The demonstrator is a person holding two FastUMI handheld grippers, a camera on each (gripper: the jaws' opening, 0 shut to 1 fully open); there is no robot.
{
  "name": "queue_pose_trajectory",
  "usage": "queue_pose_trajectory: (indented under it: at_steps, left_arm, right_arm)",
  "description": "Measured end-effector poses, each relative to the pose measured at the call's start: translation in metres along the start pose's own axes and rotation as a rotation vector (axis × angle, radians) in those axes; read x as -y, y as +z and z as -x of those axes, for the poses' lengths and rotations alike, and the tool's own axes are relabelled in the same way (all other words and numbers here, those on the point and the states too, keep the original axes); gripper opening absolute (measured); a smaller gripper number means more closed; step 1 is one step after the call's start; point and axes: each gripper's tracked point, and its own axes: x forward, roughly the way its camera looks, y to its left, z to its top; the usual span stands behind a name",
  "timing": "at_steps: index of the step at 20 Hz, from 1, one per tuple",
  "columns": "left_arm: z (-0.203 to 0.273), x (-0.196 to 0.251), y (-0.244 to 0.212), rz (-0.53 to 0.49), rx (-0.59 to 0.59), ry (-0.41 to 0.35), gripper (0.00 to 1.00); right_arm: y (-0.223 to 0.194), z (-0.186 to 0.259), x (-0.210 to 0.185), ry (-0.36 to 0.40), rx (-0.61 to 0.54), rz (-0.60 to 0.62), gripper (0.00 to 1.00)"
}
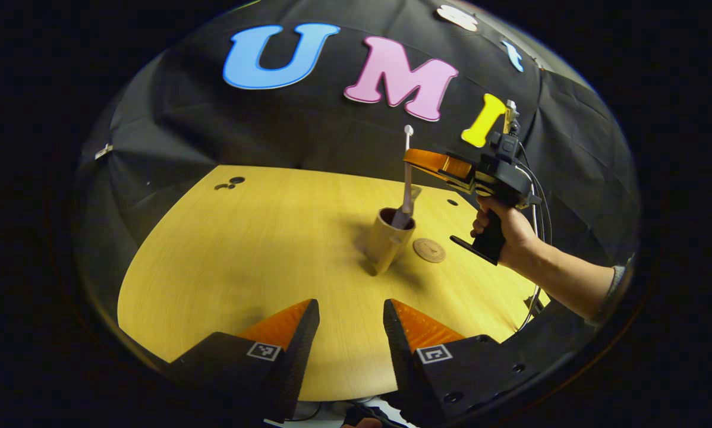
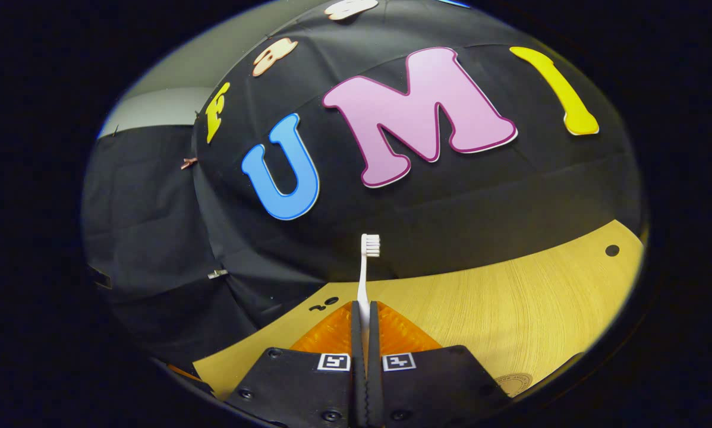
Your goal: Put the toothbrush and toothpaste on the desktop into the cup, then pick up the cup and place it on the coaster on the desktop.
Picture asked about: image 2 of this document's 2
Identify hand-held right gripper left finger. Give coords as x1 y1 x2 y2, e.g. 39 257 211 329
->
224 300 368 428

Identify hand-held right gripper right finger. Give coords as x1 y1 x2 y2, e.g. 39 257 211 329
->
367 300 512 428

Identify white toothbrush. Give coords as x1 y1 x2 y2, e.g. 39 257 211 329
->
356 233 382 357

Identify wooden desktop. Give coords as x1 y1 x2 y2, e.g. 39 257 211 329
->
191 219 647 400

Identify black backdrop cloth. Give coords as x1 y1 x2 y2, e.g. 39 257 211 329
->
81 0 645 369

